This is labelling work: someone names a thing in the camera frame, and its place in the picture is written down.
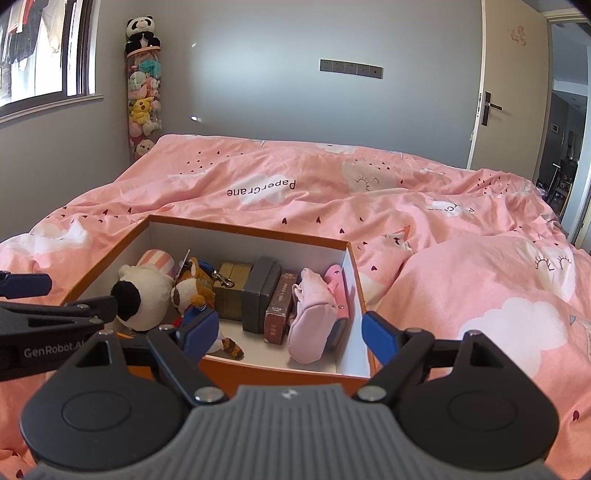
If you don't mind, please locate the pink striped plush piece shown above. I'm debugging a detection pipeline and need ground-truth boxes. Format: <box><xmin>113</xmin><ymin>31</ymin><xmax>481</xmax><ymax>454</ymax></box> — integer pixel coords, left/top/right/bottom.
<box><xmin>136</xmin><ymin>248</ymin><xmax>175</xmax><ymax>280</ymax></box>

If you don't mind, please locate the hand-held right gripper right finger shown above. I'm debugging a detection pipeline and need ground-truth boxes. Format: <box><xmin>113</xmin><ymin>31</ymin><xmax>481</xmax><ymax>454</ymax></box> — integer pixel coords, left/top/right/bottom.
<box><xmin>355</xmin><ymin>311</ymin><xmax>514</xmax><ymax>403</ymax></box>

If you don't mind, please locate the grey wall switch panel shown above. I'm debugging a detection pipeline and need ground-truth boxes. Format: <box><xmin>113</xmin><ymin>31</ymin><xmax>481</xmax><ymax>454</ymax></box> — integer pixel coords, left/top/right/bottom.
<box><xmin>320</xmin><ymin>58</ymin><xmax>384</xmax><ymax>79</ymax></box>

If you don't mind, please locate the window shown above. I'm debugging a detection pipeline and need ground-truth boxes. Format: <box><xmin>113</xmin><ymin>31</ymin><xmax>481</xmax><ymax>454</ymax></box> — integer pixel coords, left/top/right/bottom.
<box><xmin>0</xmin><ymin>0</ymin><xmax>101</xmax><ymax>121</ymax></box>

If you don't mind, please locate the reddish brown card box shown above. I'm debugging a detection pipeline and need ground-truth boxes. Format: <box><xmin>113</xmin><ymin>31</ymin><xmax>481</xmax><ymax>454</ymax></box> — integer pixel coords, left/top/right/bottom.
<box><xmin>263</xmin><ymin>271</ymin><xmax>299</xmax><ymax>345</ymax></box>

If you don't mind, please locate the dark grey box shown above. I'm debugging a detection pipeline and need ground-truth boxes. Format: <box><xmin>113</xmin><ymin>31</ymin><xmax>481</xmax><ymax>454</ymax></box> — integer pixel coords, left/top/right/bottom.
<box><xmin>241</xmin><ymin>256</ymin><xmax>283</xmax><ymax>335</ymax></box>

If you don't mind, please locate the pink printed duvet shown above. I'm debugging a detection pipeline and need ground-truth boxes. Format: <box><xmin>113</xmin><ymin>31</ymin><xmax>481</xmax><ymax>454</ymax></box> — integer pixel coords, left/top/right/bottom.
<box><xmin>0</xmin><ymin>134</ymin><xmax>591</xmax><ymax>468</ymax></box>

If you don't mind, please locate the small brown plush bear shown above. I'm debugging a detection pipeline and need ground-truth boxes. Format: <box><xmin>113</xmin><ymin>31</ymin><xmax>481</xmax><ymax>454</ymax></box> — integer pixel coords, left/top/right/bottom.
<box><xmin>170</xmin><ymin>257</ymin><xmax>245</xmax><ymax>361</ymax></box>

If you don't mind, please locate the gold brown box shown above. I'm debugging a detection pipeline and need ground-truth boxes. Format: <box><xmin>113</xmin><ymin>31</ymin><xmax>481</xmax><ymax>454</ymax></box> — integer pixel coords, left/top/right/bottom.
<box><xmin>212</xmin><ymin>261</ymin><xmax>256</xmax><ymax>322</ymax></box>

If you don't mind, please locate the pink case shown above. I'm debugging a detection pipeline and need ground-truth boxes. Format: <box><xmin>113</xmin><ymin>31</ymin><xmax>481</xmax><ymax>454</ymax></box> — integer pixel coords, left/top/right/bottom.
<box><xmin>323</xmin><ymin>263</ymin><xmax>352</xmax><ymax>352</ymax></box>

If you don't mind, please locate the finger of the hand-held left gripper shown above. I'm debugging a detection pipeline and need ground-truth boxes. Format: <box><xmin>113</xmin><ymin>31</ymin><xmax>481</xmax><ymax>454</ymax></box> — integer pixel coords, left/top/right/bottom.
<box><xmin>0</xmin><ymin>271</ymin><xmax>53</xmax><ymax>299</ymax></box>
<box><xmin>0</xmin><ymin>295</ymin><xmax>119</xmax><ymax>331</ymax></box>

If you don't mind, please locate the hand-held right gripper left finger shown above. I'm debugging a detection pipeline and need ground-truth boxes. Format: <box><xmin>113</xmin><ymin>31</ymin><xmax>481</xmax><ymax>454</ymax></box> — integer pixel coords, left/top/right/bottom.
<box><xmin>75</xmin><ymin>307</ymin><xmax>228</xmax><ymax>404</ymax></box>

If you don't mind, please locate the beige room door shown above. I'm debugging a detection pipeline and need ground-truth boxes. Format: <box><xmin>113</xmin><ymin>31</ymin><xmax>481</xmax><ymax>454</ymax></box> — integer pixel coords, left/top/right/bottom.
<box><xmin>465</xmin><ymin>0</ymin><xmax>553</xmax><ymax>184</ymax></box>

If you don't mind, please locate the pale pink fabric pouch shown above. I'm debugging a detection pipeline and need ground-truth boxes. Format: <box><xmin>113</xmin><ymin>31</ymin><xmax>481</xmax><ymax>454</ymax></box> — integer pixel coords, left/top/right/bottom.
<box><xmin>288</xmin><ymin>268</ymin><xmax>341</xmax><ymax>365</ymax></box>

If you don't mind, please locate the dark door handle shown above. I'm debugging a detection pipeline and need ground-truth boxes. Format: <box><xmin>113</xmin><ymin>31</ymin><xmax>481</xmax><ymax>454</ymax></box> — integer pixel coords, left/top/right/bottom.
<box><xmin>477</xmin><ymin>91</ymin><xmax>503</xmax><ymax>127</ymax></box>

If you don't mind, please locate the panda plush toy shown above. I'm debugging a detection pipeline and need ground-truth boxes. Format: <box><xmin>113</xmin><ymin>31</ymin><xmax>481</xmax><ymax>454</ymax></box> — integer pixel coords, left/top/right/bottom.
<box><xmin>110</xmin><ymin>265</ymin><xmax>175</xmax><ymax>332</ymax></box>

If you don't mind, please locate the column of stuffed toys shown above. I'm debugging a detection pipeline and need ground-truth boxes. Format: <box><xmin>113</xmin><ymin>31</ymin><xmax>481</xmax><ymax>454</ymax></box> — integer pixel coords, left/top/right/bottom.
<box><xmin>124</xmin><ymin>45</ymin><xmax>164</xmax><ymax>161</ymax></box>

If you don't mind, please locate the sitting panda plush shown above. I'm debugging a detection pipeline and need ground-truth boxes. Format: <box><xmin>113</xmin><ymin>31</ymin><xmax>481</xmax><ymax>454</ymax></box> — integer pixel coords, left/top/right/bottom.
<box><xmin>124</xmin><ymin>16</ymin><xmax>162</xmax><ymax>54</ymax></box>

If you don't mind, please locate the orange cardboard box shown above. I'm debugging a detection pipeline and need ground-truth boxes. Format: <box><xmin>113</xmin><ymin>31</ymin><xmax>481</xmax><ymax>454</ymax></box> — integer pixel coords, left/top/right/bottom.
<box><xmin>64</xmin><ymin>214</ymin><xmax>385</xmax><ymax>403</ymax></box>

